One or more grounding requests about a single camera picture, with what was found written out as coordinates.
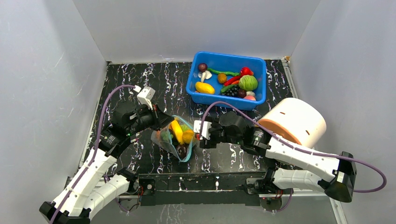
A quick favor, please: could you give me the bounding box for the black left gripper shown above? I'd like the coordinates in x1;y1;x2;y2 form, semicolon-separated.
127;101;175;136

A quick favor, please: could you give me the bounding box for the green toy pea cluster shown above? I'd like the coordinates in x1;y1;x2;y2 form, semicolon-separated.
161;131;173;142

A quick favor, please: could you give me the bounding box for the yellow toy banana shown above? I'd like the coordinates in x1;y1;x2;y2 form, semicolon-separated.
170;120;184;145

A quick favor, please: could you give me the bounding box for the clear zip top bag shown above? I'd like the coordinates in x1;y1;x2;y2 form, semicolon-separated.
151;115;198;162

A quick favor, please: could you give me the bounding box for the green toy cabbage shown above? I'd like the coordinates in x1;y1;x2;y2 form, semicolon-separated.
180;124;191;132

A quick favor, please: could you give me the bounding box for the small orange toy fruit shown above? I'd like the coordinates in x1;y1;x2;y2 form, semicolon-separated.
182;129;195;144

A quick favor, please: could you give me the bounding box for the dark purple toy plum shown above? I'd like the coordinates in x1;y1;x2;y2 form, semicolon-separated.
176;144;188;160

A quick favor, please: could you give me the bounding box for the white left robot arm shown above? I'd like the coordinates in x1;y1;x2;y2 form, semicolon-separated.
39;104;174;224

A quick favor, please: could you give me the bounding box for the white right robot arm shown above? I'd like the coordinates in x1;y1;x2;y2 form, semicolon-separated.
193;112;357;203

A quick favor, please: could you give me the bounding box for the black toy grape bunch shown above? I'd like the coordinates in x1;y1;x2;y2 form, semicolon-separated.
221;87;240;98

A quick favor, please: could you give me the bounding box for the dark red toy fruit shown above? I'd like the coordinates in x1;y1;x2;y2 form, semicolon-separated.
237;89;247;98

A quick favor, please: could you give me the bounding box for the pink toy peach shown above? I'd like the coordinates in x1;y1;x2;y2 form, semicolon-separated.
243;95;256;101

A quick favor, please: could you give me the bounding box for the white toy garlic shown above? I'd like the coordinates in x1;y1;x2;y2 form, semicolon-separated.
246;91;255;97

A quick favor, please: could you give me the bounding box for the green toy bean pod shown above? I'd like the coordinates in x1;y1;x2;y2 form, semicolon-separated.
220;84;239;94

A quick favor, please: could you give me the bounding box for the red toy chili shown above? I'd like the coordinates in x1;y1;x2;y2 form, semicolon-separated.
223;76;242;86

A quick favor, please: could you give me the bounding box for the striped green toy melon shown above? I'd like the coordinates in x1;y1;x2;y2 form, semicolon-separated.
238;75;258;91

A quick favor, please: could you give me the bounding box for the yellow toy mango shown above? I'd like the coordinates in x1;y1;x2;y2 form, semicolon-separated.
195;82;215;95

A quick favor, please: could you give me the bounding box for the brown toy kiwi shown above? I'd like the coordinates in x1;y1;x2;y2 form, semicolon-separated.
217;73;227;84

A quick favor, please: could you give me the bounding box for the blue plastic bin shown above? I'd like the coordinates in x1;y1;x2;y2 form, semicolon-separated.
186;51;267;111

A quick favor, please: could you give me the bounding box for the red toy pepper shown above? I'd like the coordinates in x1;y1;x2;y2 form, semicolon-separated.
240;67;254;76

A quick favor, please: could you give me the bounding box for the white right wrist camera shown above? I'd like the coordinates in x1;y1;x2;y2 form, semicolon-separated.
193;120;212;140

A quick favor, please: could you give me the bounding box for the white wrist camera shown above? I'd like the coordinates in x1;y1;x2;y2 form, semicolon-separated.
193;120;212;140
137;86;156;110

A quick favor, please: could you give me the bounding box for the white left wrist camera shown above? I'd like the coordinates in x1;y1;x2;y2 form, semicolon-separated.
137;86;156;110

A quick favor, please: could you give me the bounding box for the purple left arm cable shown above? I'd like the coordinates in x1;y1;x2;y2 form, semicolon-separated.
49;84;138;224

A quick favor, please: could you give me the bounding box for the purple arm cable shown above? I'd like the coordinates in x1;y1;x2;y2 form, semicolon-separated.
49;84;138;224
198;100;387;194

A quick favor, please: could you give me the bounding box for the black front rail frame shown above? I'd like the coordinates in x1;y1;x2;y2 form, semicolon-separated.
63;171;341;214

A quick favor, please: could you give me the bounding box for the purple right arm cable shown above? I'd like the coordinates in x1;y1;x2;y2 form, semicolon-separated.
198;100;387;194

